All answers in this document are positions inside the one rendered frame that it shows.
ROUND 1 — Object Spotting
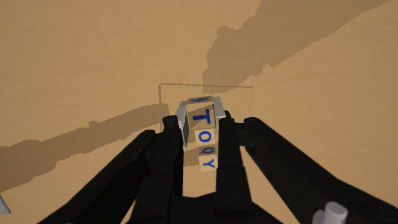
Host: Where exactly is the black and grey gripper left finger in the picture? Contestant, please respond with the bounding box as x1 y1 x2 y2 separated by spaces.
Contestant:
37 100 189 224

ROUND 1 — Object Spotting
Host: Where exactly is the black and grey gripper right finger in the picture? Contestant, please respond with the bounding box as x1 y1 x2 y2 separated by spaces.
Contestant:
213 96 398 224

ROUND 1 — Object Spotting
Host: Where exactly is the tan wooden letter block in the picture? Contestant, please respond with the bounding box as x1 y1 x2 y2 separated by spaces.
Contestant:
185 96 216 131
198 146 218 172
194 128 216 146

